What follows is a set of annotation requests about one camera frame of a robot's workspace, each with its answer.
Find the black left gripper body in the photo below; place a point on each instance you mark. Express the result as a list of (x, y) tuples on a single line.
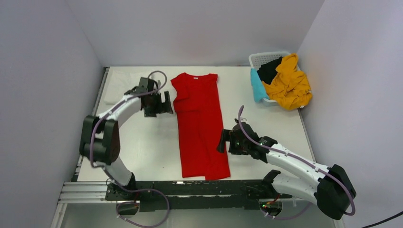
[(156, 106)]

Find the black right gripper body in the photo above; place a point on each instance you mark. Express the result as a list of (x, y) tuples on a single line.
[(236, 147)]

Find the red t-shirt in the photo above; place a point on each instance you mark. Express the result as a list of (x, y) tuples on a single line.
[(200, 124)]

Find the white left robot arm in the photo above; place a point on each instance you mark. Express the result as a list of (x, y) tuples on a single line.
[(100, 138)]

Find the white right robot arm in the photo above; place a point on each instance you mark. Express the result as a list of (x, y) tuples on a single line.
[(329, 188)]

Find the folded white t-shirt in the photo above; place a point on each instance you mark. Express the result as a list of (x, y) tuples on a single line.
[(120, 82)]

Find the teal t-shirt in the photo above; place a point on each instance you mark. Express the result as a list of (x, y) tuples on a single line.
[(259, 92)]

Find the yellow t-shirt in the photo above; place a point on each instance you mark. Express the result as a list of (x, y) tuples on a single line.
[(290, 87)]

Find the black t-shirt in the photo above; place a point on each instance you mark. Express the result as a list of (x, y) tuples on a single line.
[(267, 72)]

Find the white plastic laundry basket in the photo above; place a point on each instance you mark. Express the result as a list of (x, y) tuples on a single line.
[(258, 59)]

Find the aluminium frame rail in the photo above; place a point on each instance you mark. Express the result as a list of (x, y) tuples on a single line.
[(103, 191)]

